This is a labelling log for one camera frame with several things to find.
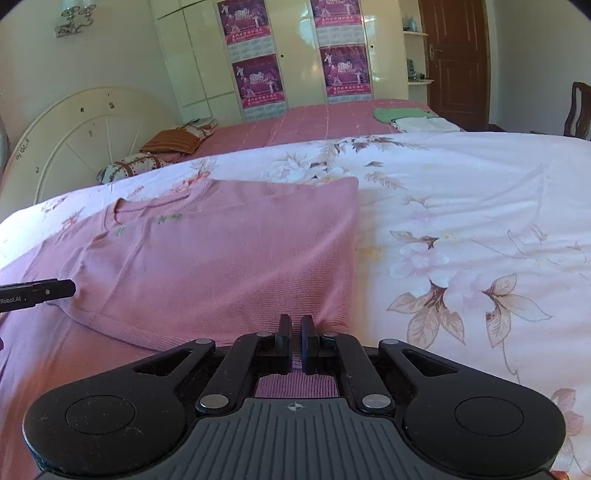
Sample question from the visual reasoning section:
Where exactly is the pink checked bedsheet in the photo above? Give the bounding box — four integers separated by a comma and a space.
178, 98, 446, 160

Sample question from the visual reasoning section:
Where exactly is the brown wooden door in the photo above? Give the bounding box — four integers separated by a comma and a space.
418, 0, 491, 131

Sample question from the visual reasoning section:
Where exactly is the purple wall poster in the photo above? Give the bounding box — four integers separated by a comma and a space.
217, 0, 271, 46
231, 54, 288, 110
310, 0, 363, 43
319, 44, 373, 103

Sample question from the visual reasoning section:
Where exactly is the small floral pillow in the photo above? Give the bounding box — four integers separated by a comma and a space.
177, 117, 219, 140

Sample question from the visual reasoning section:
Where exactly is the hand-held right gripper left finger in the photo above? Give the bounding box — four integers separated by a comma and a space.
124, 314, 294, 415

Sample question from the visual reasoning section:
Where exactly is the white folded cloth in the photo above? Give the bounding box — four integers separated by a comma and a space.
392, 117, 461, 134

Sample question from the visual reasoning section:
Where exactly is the pink towel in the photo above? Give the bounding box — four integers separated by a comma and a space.
0, 176, 360, 480

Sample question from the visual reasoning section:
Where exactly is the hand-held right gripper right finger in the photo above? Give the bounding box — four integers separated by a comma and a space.
301, 315, 462, 412

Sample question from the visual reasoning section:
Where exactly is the white floral blanket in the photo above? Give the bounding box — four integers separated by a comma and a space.
0, 131, 591, 480

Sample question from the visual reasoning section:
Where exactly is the wooden chair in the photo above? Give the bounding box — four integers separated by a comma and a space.
562, 82, 591, 140

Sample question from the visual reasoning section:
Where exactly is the wall lamp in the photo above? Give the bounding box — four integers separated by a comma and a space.
55, 0, 98, 38

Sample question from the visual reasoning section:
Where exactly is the brown striped pillow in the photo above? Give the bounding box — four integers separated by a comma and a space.
139, 130, 204, 156

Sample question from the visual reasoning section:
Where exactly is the cream corner shelf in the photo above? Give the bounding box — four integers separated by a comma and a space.
401, 16, 435, 88

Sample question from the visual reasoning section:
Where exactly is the cream round headboard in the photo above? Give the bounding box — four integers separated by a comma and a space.
0, 87, 179, 217

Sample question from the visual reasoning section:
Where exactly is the floral pillow with brown bands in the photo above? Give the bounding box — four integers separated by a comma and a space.
96, 154, 175, 184

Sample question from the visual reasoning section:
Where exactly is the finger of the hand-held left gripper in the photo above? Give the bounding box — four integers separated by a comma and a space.
22, 279, 76, 306

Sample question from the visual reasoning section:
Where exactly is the cream wardrobe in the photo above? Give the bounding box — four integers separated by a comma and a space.
150, 0, 409, 124

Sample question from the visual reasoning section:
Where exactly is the green folded cloth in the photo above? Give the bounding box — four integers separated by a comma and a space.
372, 107, 435, 124

